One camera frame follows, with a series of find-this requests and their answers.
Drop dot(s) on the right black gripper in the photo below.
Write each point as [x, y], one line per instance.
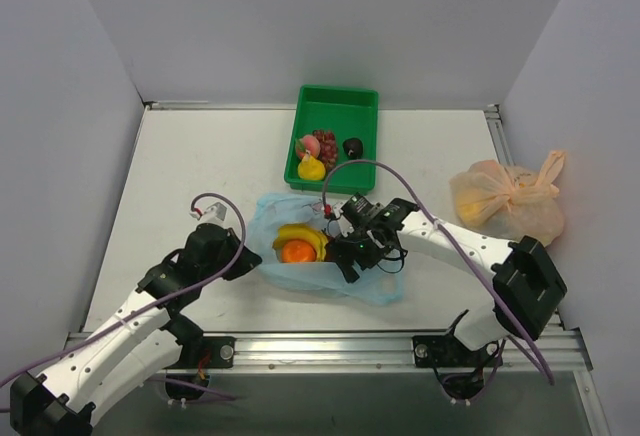
[344, 254]

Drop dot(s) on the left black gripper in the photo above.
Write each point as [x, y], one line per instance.
[239, 258]

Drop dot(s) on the orange fruit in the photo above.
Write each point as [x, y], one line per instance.
[298, 251]

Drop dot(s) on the yellow banana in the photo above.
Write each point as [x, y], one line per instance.
[288, 232]

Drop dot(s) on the blue printed plastic bag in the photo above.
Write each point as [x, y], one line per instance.
[274, 210]

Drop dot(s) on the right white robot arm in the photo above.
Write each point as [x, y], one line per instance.
[522, 280]

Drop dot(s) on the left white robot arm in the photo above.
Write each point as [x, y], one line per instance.
[146, 334]

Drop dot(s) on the dark purple fruit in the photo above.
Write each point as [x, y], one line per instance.
[353, 148]

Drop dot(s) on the peach fruit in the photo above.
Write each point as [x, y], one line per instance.
[307, 144]

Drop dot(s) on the orange plastic bag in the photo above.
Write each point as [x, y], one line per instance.
[510, 202]

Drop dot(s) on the yellow pear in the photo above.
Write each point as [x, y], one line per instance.
[310, 168]

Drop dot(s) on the red grape bunch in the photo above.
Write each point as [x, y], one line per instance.
[329, 148]

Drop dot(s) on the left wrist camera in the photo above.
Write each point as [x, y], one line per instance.
[214, 213]

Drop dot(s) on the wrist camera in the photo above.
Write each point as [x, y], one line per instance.
[333, 212]
[214, 213]

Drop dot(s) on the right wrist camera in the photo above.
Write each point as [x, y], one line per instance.
[333, 212]

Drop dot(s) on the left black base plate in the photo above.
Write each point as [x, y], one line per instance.
[207, 352]

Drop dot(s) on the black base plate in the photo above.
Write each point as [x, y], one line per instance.
[440, 351]
[207, 352]

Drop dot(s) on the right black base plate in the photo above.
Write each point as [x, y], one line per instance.
[440, 351]

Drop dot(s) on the aluminium front rail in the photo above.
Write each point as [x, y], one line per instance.
[350, 352]

